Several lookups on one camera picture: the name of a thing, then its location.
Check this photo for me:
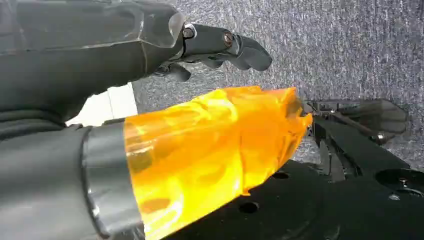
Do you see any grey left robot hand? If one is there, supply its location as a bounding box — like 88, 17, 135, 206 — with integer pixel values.
0, 0, 314, 240

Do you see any pale wooden desk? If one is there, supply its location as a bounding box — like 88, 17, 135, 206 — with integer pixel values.
65, 82, 139, 128

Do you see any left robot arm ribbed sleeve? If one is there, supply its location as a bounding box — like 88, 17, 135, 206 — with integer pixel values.
0, 109, 66, 142

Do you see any black robot leg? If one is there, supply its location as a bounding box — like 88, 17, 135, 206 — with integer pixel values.
163, 114, 424, 240

